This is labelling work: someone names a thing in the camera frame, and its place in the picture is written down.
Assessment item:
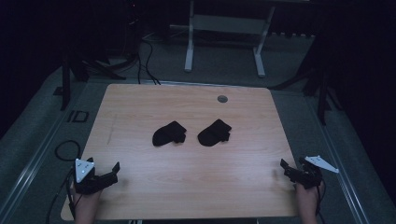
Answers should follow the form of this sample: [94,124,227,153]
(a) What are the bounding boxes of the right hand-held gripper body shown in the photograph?
[293,155,340,190]

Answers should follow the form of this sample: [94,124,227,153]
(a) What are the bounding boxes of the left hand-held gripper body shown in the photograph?
[73,157,108,196]

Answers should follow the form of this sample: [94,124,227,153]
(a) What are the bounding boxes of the black sock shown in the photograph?
[151,120,188,147]
[196,119,233,147]

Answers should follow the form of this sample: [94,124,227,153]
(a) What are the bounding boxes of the person's left hand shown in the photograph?
[71,182,105,207]

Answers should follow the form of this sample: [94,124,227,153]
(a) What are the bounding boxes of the person's right hand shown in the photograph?
[294,179,326,204]

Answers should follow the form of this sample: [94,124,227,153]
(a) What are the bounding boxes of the black metal stand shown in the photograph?
[51,50,127,112]
[269,46,344,127]

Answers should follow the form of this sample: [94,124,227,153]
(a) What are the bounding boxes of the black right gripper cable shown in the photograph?
[315,180,327,224]

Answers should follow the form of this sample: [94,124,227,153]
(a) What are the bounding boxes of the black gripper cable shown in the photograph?
[45,167,78,224]
[315,180,327,224]

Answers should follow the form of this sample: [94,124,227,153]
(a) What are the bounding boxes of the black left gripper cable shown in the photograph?
[45,167,78,224]

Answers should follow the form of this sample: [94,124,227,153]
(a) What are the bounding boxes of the grey metal floor rail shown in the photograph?
[306,96,373,224]
[0,92,94,224]

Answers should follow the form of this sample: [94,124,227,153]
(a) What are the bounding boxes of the black looped floor cable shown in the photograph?
[54,139,82,162]

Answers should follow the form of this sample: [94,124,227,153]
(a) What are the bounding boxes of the black floor cables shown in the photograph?
[135,31,163,86]

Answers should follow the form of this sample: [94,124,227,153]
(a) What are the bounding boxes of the white metal table frame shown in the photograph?
[183,0,277,78]

